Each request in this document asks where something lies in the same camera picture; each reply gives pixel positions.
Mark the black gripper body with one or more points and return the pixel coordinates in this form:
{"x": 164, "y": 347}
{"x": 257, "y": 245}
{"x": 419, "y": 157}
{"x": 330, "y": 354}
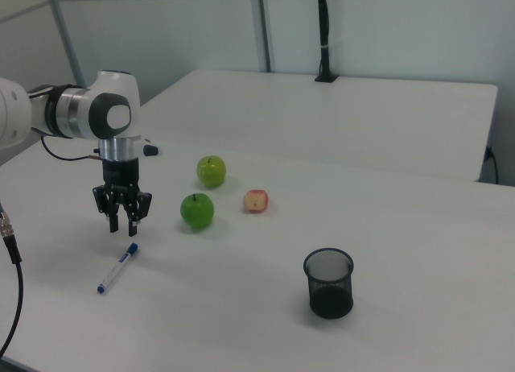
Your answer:
{"x": 120, "y": 172}

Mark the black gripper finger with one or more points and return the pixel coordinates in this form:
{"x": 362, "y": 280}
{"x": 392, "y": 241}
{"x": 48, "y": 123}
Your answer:
{"x": 133, "y": 223}
{"x": 114, "y": 219}

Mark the blue white marker pen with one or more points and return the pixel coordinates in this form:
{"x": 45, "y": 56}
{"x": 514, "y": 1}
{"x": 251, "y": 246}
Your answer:
{"x": 117, "y": 269}

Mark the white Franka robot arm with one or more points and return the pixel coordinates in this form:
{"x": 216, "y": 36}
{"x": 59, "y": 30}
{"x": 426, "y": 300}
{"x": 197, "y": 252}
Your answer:
{"x": 80, "y": 110}

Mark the black mesh pen cup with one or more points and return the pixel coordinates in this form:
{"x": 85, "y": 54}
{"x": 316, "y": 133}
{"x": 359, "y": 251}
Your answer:
{"x": 330, "y": 295}

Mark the dark green apple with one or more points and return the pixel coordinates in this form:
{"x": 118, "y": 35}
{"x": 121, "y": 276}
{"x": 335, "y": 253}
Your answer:
{"x": 196, "y": 212}

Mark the yellow-green apple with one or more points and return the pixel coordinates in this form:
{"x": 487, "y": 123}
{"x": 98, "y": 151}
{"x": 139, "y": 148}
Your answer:
{"x": 211, "y": 171}

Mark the red toy strawberry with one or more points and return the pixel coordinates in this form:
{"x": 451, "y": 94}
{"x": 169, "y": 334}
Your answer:
{"x": 256, "y": 201}

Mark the black clamp camera pole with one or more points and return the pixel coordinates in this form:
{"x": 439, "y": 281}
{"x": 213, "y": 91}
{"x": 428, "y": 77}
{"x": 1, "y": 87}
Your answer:
{"x": 324, "y": 46}

